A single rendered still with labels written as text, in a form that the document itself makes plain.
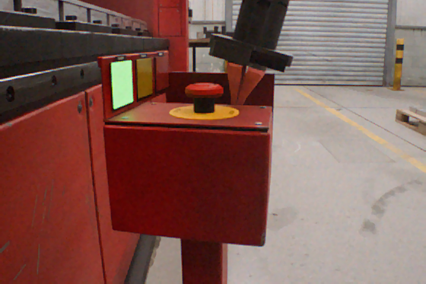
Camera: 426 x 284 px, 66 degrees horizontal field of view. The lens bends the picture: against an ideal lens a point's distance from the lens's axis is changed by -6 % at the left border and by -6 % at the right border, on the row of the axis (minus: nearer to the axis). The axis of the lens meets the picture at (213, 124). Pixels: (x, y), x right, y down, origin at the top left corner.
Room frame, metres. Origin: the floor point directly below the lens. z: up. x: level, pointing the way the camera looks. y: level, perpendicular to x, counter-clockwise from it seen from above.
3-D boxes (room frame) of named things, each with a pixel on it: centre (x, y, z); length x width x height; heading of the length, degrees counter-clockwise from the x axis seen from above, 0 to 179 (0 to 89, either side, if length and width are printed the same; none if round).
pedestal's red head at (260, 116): (0.40, 0.01, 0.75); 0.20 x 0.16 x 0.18; 169
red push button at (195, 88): (0.36, 0.01, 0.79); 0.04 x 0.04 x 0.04
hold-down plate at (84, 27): (0.91, 0.33, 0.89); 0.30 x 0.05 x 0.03; 1
